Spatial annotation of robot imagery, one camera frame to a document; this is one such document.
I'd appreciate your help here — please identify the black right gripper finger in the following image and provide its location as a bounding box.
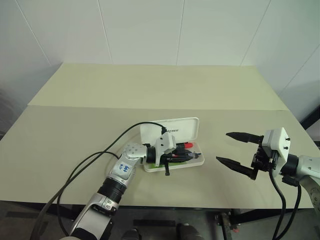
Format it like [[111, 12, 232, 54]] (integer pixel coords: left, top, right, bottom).
[[225, 131, 265, 145], [215, 156, 259, 182]]

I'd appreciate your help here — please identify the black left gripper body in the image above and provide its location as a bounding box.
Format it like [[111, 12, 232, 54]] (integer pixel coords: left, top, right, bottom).
[[161, 146, 181, 177]]

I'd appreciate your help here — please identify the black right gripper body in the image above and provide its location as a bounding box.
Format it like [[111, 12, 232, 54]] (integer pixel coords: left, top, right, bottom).
[[250, 144, 276, 173]]

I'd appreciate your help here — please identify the green marker pen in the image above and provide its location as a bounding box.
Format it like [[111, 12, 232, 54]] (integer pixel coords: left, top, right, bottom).
[[146, 160, 192, 168]]

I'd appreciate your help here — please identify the black pen with red ends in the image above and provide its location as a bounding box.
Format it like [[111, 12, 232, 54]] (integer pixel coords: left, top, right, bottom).
[[175, 141, 195, 149]]

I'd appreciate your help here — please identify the white hinged pencil case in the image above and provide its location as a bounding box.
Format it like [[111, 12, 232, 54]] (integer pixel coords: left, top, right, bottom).
[[139, 116, 206, 174]]

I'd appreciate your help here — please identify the black flat bar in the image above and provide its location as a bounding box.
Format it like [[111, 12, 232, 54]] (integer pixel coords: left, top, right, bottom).
[[133, 219, 176, 227]]

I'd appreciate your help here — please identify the dark rounded shape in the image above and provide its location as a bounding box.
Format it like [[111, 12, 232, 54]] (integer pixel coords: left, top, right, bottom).
[[175, 222, 201, 240], [124, 228, 141, 240]]

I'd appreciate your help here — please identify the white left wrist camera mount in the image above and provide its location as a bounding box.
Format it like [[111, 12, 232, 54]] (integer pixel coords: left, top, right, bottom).
[[154, 133, 177, 168]]

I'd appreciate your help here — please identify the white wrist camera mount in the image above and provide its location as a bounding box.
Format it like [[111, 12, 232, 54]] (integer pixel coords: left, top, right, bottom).
[[260, 127, 291, 174], [154, 133, 177, 168]]

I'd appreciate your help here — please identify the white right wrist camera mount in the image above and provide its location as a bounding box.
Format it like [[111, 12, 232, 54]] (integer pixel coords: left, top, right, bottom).
[[260, 127, 291, 174]]

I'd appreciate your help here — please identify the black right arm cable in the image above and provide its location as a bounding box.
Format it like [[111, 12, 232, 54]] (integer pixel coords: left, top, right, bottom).
[[268, 171, 302, 240]]

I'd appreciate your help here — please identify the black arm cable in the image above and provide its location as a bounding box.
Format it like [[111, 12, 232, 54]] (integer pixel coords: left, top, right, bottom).
[[268, 171, 302, 240], [29, 121, 168, 240]]

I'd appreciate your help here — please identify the black metal table frame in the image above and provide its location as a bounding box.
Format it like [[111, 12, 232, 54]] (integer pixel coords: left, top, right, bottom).
[[0, 199, 320, 240]]

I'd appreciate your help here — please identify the black side rack frame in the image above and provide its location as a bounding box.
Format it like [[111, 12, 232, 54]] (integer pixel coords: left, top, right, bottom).
[[299, 103, 320, 147]]

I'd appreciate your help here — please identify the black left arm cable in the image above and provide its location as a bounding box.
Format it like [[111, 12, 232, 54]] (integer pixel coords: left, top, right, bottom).
[[29, 121, 168, 240]]

